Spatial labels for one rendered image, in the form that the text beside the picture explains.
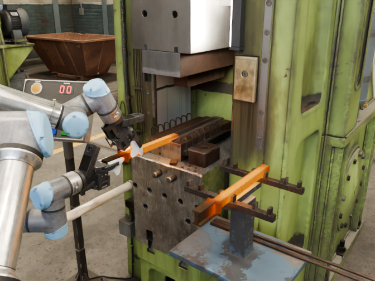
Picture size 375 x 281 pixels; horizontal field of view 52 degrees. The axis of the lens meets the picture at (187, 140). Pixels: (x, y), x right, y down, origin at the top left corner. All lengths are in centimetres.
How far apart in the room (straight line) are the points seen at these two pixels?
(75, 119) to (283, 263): 81
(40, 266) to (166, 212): 119
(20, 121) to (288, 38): 93
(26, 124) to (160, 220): 93
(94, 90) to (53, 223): 44
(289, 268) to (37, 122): 89
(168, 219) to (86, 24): 959
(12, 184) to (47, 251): 189
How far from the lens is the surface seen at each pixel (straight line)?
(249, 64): 148
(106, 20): 1044
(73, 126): 116
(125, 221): 219
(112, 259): 261
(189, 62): 156
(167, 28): 153
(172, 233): 174
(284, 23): 145
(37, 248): 284
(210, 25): 157
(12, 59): 669
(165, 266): 188
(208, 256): 137
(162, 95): 186
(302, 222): 207
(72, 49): 803
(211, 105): 205
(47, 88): 194
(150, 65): 161
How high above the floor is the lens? 155
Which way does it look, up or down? 20 degrees down
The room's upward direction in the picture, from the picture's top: straight up
